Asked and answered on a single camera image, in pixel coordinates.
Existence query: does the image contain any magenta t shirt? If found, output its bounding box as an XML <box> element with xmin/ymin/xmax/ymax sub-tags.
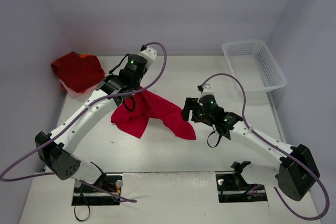
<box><xmin>110</xmin><ymin>90</ymin><xmax>196</xmax><ymax>140</ymax></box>

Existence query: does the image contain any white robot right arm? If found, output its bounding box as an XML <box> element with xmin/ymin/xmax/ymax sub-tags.
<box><xmin>181</xmin><ymin>94</ymin><xmax>320</xmax><ymax>201</ymax></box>

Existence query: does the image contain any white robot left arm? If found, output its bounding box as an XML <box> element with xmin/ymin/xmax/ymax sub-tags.
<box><xmin>35</xmin><ymin>52</ymin><xmax>156</xmax><ymax>193</ymax></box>

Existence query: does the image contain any dark red folded t shirt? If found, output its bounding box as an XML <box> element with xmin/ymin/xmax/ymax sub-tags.
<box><xmin>51</xmin><ymin>51</ymin><xmax>105</xmax><ymax>97</ymax></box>

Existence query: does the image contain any pink folded t shirt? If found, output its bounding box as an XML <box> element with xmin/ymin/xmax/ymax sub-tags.
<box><xmin>58</xmin><ymin>79</ymin><xmax>99</xmax><ymax>98</ymax></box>

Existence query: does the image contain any white plastic basket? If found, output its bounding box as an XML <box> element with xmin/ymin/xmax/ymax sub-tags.
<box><xmin>222</xmin><ymin>39</ymin><xmax>287</xmax><ymax>104</ymax></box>

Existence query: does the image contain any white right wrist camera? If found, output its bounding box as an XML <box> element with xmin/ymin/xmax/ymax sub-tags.
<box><xmin>197</xmin><ymin>83</ymin><xmax>215</xmax><ymax>100</ymax></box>

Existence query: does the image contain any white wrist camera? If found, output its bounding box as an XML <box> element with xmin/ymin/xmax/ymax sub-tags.
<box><xmin>139</xmin><ymin>45</ymin><xmax>158</xmax><ymax>70</ymax></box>
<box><xmin>197</xmin><ymin>83</ymin><xmax>215</xmax><ymax>100</ymax></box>

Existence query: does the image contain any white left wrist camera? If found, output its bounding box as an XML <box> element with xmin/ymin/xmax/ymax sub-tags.
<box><xmin>139</xmin><ymin>45</ymin><xmax>158</xmax><ymax>70</ymax></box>

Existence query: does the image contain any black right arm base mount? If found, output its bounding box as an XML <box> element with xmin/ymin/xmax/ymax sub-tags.
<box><xmin>215</xmin><ymin>161</ymin><xmax>267</xmax><ymax>204</ymax></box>

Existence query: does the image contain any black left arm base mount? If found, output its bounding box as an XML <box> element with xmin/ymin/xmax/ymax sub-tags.
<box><xmin>71</xmin><ymin>174</ymin><xmax>122</xmax><ymax>206</ymax></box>

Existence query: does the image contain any black loop cable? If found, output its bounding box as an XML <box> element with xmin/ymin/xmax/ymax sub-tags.
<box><xmin>73</xmin><ymin>202</ymin><xmax>91</xmax><ymax>222</ymax></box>

